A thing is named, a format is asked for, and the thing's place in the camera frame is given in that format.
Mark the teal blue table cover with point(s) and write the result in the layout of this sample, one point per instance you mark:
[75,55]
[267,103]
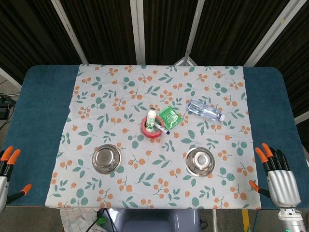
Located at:
[41,108]

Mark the black power strip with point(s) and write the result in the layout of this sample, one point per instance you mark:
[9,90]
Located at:
[4,106]

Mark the small white green bottle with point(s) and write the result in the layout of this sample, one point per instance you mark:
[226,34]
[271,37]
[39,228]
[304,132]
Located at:
[150,119]

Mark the green sachet packet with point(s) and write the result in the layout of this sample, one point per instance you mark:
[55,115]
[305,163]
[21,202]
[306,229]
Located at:
[170,117]

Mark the white table leg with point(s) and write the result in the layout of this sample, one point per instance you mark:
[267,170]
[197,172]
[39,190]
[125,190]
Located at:
[214,221]

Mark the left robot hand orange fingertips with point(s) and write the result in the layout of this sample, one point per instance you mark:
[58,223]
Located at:
[4,188]

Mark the grey-blue robot torso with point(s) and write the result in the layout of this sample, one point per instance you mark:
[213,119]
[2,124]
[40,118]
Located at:
[154,221]

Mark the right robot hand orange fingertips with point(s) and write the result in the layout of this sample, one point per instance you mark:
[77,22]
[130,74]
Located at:
[283,186]

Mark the stainless steel bowl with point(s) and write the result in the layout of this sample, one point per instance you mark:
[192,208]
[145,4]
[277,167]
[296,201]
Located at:
[200,161]
[106,158]

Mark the white marker blue cap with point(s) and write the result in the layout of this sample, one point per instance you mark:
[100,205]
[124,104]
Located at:
[162,129]

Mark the clear plastic water bottle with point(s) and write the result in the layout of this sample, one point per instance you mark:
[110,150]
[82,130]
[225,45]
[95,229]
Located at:
[202,110]

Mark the small green object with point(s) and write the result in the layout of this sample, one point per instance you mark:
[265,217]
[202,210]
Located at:
[103,220]

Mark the grey tripod stand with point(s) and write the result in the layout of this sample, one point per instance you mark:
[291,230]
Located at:
[186,60]

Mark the red tape roll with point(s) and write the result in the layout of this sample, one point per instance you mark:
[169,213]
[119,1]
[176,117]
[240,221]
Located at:
[150,134]

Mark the white partition frame post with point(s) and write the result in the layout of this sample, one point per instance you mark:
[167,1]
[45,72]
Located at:
[272,31]
[194,26]
[70,32]
[138,31]

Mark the floral printed tablecloth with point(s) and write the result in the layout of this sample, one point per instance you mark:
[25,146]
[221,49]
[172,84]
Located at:
[154,84]

